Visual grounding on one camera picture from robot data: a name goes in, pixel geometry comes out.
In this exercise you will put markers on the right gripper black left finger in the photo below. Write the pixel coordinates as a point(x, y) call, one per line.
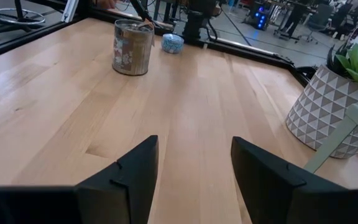
point(129, 193)

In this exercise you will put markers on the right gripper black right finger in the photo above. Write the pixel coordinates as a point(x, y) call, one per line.
point(269, 193)

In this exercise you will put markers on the metal candle can floral label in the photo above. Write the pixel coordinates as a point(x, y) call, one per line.
point(132, 49)

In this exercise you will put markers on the blue candle tin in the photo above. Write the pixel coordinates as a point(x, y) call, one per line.
point(172, 44)

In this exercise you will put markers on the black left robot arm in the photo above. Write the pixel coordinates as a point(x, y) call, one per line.
point(194, 25)

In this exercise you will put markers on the succulent in white patterned pot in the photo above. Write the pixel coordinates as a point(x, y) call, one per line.
point(325, 105)

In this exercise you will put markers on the black computer tower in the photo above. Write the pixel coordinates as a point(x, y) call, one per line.
point(259, 18)

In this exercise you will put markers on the person's hand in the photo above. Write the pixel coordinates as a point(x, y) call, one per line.
point(106, 3)

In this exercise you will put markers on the black office chair base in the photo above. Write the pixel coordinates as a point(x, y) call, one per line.
point(19, 6)

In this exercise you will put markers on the silver metal bracket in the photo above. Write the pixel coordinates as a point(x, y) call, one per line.
point(70, 11)

